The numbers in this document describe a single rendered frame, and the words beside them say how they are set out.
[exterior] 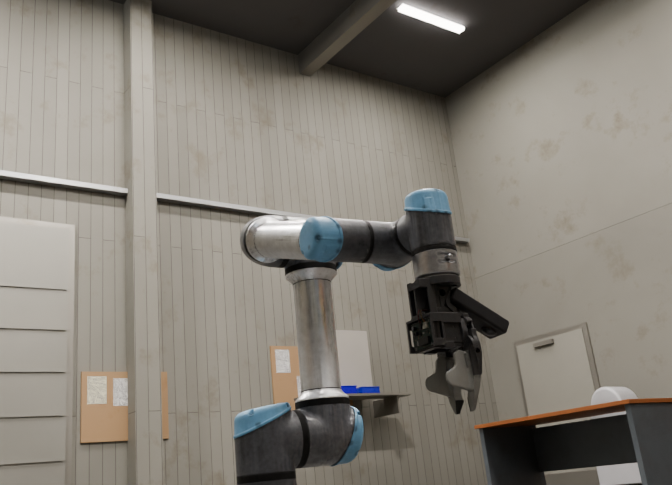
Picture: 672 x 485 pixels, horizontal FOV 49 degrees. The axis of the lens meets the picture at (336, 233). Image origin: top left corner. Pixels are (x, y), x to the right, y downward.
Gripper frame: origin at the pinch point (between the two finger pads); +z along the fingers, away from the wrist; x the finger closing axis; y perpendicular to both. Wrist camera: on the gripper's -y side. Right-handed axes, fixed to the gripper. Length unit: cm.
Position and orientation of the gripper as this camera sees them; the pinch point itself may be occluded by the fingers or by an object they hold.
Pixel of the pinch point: (467, 403)
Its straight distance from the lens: 121.0
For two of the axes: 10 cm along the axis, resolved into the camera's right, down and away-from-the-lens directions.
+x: 4.5, -3.3, -8.3
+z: 1.0, 9.4, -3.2
